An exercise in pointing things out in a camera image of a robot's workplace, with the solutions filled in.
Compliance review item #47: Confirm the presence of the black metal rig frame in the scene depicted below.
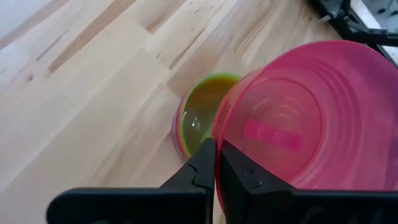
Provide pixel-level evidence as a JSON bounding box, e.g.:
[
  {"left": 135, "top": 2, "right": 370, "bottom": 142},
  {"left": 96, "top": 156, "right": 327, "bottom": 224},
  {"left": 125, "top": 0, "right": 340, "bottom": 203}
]
[{"left": 310, "top": 0, "right": 398, "bottom": 68}]

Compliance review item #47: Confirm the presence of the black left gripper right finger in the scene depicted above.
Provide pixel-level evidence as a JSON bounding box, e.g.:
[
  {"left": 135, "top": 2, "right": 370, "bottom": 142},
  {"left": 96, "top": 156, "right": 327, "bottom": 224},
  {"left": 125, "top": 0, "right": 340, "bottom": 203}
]
[{"left": 217, "top": 139, "right": 398, "bottom": 224}]

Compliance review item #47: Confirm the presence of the purple plastic bowl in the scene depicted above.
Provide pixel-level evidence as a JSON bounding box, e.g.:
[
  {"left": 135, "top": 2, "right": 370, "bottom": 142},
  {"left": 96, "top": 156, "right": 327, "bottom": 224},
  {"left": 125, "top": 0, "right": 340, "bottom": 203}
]
[{"left": 170, "top": 91, "right": 191, "bottom": 161}]

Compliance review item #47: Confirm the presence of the orange plastic bowl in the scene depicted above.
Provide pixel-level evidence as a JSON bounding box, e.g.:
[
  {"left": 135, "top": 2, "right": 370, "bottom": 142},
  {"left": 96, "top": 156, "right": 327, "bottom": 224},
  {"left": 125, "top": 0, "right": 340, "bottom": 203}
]
[{"left": 175, "top": 93, "right": 192, "bottom": 159}]

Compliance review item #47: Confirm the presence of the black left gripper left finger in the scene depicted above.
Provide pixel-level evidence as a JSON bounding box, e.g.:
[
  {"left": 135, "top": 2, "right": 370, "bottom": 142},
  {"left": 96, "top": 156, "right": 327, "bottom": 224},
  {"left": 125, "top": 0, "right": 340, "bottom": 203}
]
[{"left": 46, "top": 138, "right": 216, "bottom": 224}]

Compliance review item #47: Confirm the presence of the pink plastic bowl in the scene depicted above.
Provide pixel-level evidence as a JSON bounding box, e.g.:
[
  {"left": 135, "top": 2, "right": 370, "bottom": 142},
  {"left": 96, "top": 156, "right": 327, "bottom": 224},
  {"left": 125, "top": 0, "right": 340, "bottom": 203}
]
[{"left": 211, "top": 39, "right": 398, "bottom": 214}]

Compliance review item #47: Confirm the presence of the yellow plastic bowl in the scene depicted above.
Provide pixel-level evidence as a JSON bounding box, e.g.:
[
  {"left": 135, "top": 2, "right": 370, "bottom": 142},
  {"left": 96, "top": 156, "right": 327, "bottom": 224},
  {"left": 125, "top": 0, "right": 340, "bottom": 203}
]
[{"left": 181, "top": 72, "right": 243, "bottom": 157}]

